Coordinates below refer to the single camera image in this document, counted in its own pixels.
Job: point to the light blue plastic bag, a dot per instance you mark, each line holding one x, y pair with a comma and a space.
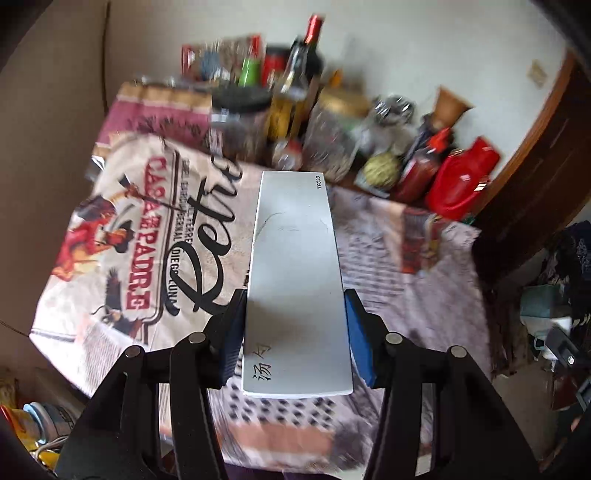
545, 307

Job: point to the pink and beige woven sack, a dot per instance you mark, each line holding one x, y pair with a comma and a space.
157, 115

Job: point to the large brown wooden door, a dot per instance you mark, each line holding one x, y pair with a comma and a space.
540, 184

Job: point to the printed newspaper-style tablecloth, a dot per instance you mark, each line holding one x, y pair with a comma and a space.
378, 240

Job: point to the red sauce squeeze bottle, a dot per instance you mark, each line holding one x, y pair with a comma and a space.
420, 170

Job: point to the dark wine bottle red cap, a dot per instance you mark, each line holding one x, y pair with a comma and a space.
313, 46

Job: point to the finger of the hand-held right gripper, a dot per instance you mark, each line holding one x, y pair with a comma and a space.
563, 348

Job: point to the red canister with black lid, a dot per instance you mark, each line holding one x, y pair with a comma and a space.
277, 64

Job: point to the brown ceramic vase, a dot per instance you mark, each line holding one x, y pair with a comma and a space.
448, 108

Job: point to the green custard apple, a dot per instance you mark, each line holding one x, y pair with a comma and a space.
382, 170

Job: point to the pile of dark clothes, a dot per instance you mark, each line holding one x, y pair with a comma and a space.
570, 258

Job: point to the glass jar with gold lid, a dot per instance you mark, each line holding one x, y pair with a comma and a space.
334, 134

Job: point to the small green bottle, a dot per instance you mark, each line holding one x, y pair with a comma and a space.
249, 71

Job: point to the red thermos jug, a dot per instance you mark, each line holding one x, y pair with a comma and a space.
461, 182

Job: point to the small red sauce jar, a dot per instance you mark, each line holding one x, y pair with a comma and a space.
287, 154

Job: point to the long white cardboard box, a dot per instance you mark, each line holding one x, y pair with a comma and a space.
295, 277

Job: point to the plastic jar with black lid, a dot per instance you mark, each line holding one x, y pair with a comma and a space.
240, 124

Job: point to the beige wall switch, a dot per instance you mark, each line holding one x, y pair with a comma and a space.
538, 73

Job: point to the clear plastic bag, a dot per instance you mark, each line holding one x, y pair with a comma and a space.
385, 138

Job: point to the blue crumpled bag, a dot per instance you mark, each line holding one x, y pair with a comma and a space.
213, 62

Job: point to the yellow and orange cup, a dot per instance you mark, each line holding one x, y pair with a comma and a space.
21, 427

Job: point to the red-edged dried food packet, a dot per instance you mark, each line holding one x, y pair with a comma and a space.
231, 48

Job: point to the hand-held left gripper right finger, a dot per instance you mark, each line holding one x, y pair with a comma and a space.
362, 337

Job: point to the crumpled silver foil bag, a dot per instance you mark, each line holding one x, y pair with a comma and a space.
392, 110

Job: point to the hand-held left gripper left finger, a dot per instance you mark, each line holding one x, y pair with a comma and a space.
231, 341

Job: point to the clear glass bottle yellow liquid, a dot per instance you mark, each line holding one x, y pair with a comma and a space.
288, 97

